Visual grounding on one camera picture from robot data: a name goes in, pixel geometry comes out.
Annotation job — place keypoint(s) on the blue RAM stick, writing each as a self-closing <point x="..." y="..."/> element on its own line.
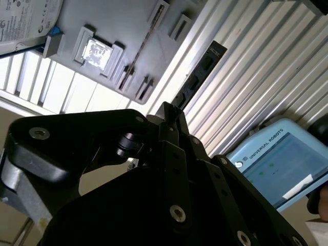
<point x="200" y="75"/>

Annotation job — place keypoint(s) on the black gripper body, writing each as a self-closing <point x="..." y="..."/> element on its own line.
<point x="107" y="220"/>

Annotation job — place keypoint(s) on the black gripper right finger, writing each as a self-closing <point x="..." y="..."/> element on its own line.
<point x="220" y="185"/>

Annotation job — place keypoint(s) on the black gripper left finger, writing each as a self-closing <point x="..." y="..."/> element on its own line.
<point x="77" y="128"/>

